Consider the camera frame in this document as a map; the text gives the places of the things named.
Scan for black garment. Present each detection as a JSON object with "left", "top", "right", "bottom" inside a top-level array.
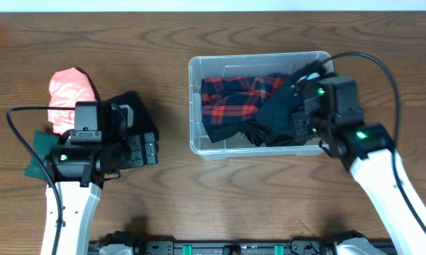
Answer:
[{"left": 202, "top": 64, "right": 327, "bottom": 147}]

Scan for black taped cloth bundle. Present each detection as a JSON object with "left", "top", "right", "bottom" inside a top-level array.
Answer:
[{"left": 107, "top": 91, "right": 159, "bottom": 141}]

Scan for red navy plaid shirt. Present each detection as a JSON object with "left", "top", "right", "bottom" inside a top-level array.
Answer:
[{"left": 201, "top": 73, "right": 291, "bottom": 125}]

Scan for dark green taped cloth bundle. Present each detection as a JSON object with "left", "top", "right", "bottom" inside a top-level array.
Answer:
[{"left": 24, "top": 130, "right": 70, "bottom": 181}]

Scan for pink cloth bundle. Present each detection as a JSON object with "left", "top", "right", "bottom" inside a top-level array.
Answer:
[{"left": 47, "top": 67, "right": 96, "bottom": 135}]

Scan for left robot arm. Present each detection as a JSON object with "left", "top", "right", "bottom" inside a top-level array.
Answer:
[{"left": 41, "top": 99, "right": 159, "bottom": 254}]

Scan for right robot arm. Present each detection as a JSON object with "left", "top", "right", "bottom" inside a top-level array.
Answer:
[{"left": 291, "top": 76, "right": 426, "bottom": 254}]

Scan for clear plastic storage container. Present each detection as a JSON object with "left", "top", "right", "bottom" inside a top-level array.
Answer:
[{"left": 189, "top": 51, "right": 330, "bottom": 160}]

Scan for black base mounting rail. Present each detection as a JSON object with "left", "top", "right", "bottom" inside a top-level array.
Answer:
[{"left": 88, "top": 229, "right": 401, "bottom": 255}]

